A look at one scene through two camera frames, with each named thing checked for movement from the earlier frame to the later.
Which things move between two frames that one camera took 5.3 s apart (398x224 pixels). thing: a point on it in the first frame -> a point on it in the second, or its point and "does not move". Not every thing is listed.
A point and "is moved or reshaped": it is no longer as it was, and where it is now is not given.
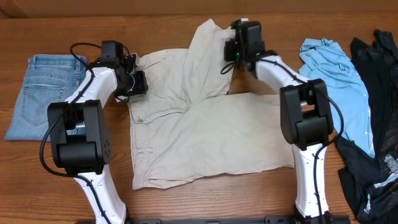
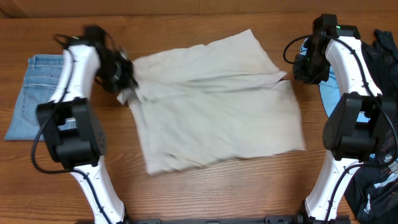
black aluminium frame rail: (267, 219) does not move
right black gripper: (229, 48) -> (300, 75)
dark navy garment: (371, 183) does not move
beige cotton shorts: (187, 126) is moved or reshaped
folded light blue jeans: (48, 79) does not move
